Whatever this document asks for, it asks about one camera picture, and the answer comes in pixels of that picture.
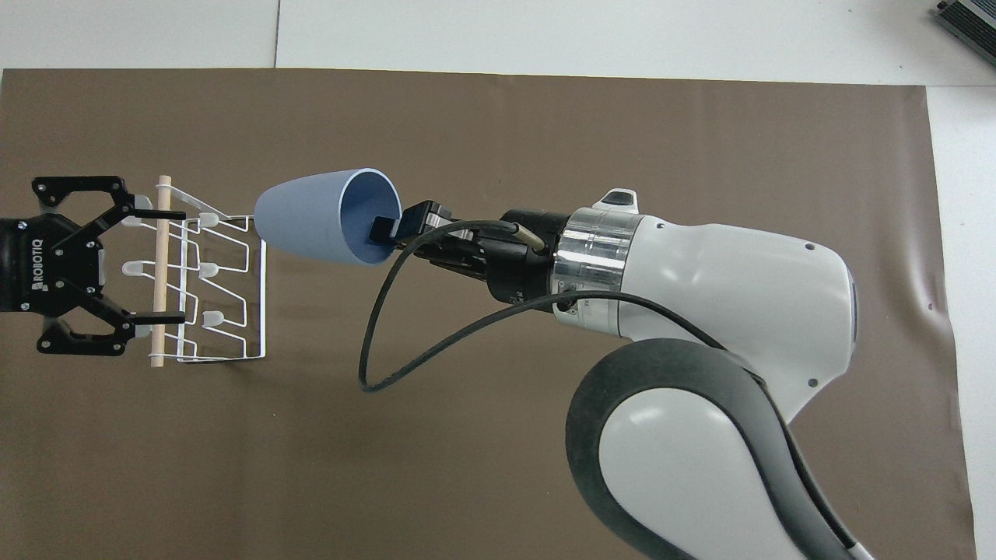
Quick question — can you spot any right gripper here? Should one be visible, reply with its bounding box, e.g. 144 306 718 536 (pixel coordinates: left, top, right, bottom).
467 208 573 306

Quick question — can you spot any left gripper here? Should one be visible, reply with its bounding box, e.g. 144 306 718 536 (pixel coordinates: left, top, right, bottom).
0 176 188 358

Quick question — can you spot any blue cup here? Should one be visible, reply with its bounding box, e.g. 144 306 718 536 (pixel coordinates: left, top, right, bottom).
254 167 404 267

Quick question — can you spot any grey ribbed metal device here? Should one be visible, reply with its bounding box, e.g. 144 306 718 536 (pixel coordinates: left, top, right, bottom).
934 0 996 46

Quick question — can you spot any black cable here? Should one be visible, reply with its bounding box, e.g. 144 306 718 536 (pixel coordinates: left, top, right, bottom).
358 220 771 394

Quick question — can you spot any white wire cup holder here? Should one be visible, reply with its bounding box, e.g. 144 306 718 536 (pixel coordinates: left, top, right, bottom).
121 175 268 368

